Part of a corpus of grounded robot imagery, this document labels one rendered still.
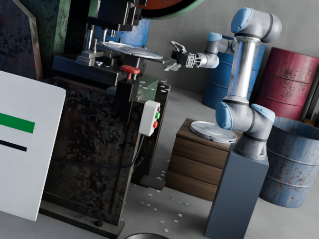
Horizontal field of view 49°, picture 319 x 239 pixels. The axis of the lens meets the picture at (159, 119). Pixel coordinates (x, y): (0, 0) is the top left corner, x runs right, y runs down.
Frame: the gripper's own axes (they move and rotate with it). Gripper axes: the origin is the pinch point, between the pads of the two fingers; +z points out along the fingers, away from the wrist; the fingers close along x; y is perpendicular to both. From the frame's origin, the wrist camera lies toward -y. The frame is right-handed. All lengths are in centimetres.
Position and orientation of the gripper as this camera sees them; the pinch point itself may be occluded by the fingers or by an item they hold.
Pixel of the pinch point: (165, 55)
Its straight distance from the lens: 179.7
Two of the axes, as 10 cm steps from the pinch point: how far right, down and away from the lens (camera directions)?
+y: 6.1, 3.8, -7.0
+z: -7.6, 0.3, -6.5
